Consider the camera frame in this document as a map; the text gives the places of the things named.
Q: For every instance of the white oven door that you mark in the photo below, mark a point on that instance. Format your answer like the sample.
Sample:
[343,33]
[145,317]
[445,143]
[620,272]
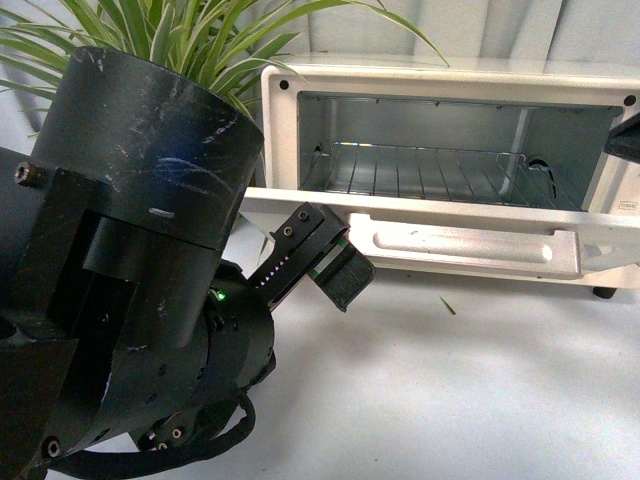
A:
[471,239]

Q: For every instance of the metal oven rack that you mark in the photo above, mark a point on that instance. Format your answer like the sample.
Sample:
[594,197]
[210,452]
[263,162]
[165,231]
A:
[442,174]

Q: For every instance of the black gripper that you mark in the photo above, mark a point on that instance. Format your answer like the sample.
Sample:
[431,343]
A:
[312,240]

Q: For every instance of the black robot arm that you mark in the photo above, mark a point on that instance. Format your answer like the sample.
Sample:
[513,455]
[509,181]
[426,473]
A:
[128,344]

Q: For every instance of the green spider plant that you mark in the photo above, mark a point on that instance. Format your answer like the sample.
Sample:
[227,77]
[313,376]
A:
[212,43]

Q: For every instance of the white curtain backdrop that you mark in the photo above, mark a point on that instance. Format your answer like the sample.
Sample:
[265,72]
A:
[590,31]

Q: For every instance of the white Toshiba toaster oven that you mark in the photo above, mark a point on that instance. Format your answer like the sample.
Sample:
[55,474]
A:
[564,113]

